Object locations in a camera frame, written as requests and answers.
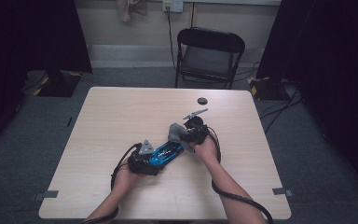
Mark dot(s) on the black folding chair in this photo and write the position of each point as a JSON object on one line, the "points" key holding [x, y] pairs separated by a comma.
{"points": [[209, 60]]}

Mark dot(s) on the blue toy car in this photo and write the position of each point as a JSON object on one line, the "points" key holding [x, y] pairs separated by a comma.
{"points": [[166, 153]]}

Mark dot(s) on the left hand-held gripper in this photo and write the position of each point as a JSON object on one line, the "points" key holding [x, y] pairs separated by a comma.
{"points": [[138, 163]]}

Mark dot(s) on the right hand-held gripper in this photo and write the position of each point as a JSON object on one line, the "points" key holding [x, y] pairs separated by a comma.
{"points": [[195, 130]]}

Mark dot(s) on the person's right hand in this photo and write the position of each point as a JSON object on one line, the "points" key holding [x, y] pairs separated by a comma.
{"points": [[206, 152]]}

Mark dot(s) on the grey tape strip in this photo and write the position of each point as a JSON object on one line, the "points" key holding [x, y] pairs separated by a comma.
{"points": [[47, 194], [282, 191]]}

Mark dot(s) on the beige hanging cloth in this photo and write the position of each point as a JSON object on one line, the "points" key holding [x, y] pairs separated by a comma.
{"points": [[130, 7]]}

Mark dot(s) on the person's left hand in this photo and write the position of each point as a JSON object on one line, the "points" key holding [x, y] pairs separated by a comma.
{"points": [[126, 179]]}

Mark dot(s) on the black stand base yellow tape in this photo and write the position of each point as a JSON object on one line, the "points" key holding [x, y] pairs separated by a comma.
{"points": [[265, 88], [59, 85]]}

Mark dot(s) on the grey cloth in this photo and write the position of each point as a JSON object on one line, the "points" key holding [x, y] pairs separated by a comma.
{"points": [[175, 132]]}

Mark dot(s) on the white wall socket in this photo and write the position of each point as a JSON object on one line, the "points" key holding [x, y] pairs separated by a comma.
{"points": [[173, 5]]}

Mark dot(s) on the black curtain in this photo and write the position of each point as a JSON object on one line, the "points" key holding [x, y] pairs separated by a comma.
{"points": [[28, 37], [332, 62]]}

